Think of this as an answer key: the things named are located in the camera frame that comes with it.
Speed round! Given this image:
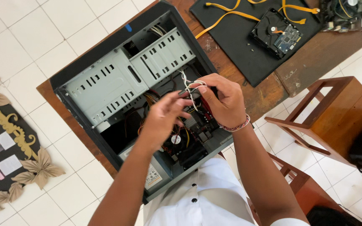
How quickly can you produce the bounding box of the person's right hand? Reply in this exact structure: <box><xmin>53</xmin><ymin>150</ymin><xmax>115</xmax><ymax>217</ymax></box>
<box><xmin>189</xmin><ymin>73</ymin><xmax>250</xmax><ymax>128</ymax></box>

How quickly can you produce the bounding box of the red white beaded bracelet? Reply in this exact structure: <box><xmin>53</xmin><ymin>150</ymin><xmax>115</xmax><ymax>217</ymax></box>
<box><xmin>218</xmin><ymin>114</ymin><xmax>251</xmax><ymax>132</ymax></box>

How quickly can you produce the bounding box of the person's left hand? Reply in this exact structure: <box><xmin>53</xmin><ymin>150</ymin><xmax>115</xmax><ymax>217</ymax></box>
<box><xmin>138</xmin><ymin>90</ymin><xmax>195</xmax><ymax>152</ymax></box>

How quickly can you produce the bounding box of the black grey computer case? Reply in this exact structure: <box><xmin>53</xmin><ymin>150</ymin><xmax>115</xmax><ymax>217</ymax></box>
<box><xmin>49</xmin><ymin>0</ymin><xmax>234</xmax><ymax>204</ymax></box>

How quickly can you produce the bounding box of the small grey metal drive cage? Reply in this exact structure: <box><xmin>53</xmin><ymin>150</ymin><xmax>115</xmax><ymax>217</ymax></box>
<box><xmin>129</xmin><ymin>27</ymin><xmax>197</xmax><ymax>89</ymax></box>

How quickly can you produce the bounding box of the black mat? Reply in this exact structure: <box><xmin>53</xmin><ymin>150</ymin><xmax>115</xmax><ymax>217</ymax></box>
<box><xmin>189</xmin><ymin>0</ymin><xmax>325</xmax><ymax>88</ymax></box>

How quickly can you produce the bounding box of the loose green motherboard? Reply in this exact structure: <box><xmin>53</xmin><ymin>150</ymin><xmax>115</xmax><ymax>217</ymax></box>
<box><xmin>319</xmin><ymin>0</ymin><xmax>362</xmax><ymax>33</ymax></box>

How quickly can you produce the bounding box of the black processor cooling fan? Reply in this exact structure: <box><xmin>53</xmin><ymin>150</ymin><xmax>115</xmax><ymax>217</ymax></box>
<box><xmin>163</xmin><ymin>133</ymin><xmax>190</xmax><ymax>155</ymax></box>

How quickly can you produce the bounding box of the white wire bundle with connector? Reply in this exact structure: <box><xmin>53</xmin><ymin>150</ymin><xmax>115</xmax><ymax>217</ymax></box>
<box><xmin>178</xmin><ymin>70</ymin><xmax>208</xmax><ymax>112</ymax></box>

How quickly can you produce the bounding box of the black poster with paper flowers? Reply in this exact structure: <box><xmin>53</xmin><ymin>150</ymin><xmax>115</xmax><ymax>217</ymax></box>
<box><xmin>0</xmin><ymin>77</ymin><xmax>66</xmax><ymax>225</ymax></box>

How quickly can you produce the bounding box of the black cloth item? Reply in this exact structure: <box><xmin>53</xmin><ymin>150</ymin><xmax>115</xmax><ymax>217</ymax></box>
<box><xmin>306</xmin><ymin>205</ymin><xmax>362</xmax><ymax>226</ymax></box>

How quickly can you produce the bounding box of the long orange ribbon cable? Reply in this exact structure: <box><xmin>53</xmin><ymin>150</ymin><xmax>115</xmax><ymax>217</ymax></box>
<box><xmin>195</xmin><ymin>11</ymin><xmax>261</xmax><ymax>40</ymax></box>

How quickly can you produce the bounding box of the large grey metal drive cage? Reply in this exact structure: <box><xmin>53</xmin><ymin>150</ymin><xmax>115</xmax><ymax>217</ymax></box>
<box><xmin>63</xmin><ymin>47</ymin><xmax>150</xmax><ymax>128</ymax></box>

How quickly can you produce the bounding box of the brown wooden stool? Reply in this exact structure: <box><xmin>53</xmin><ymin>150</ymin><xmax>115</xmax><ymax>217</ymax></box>
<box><xmin>264</xmin><ymin>76</ymin><xmax>362</xmax><ymax>177</ymax></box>
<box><xmin>246</xmin><ymin>153</ymin><xmax>362</xmax><ymax>226</ymax></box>

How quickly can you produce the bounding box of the grey power supply unit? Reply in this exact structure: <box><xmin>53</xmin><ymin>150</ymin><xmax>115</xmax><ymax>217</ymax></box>
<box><xmin>118</xmin><ymin>145</ymin><xmax>174</xmax><ymax>191</ymax></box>

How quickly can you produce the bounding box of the black hard disk drive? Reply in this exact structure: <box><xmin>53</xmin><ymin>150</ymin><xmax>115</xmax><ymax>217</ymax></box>
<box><xmin>250</xmin><ymin>8</ymin><xmax>304</xmax><ymax>60</ymax></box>

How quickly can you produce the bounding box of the brown wooden table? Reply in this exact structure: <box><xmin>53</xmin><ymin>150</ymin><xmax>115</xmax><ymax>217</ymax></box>
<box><xmin>36</xmin><ymin>0</ymin><xmax>362</xmax><ymax>179</ymax></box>

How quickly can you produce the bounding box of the white button shirt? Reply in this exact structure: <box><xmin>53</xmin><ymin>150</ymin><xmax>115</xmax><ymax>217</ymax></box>
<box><xmin>143</xmin><ymin>155</ymin><xmax>311</xmax><ymax>226</ymax></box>

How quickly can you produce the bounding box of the motherboard with red slots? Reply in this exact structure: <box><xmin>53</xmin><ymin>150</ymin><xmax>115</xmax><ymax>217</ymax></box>
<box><xmin>137</xmin><ymin>89</ymin><xmax>226</xmax><ymax>171</ymax></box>

